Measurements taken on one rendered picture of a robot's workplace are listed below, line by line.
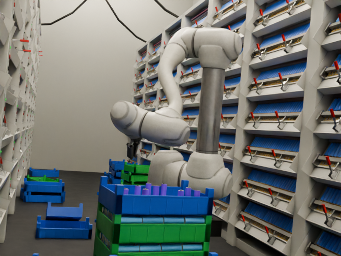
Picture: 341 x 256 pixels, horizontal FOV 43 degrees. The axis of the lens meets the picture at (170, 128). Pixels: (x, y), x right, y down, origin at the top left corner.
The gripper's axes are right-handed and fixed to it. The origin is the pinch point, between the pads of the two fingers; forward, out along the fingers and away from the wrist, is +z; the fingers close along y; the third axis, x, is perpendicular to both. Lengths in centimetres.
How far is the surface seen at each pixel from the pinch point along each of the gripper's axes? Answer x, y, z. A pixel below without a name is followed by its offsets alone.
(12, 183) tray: -90, 64, 81
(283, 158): 49, -36, 37
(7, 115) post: -73, 27, 9
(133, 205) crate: 32, 23, -62
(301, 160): 57, -35, 18
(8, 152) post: -63, 42, 15
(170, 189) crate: 30.7, 12.2, -36.9
